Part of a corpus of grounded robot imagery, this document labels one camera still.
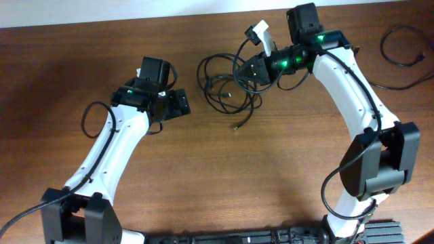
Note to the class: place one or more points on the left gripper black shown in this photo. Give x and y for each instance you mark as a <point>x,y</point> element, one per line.
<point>178,102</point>

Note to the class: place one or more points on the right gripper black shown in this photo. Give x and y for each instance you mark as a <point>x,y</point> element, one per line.
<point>265,74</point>

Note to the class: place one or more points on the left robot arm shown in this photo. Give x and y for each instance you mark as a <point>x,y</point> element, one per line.
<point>82,212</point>

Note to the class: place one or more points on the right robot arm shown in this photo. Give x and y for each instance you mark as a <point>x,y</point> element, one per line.
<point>383,150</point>

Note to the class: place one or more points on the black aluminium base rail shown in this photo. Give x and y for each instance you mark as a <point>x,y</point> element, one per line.
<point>373,233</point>

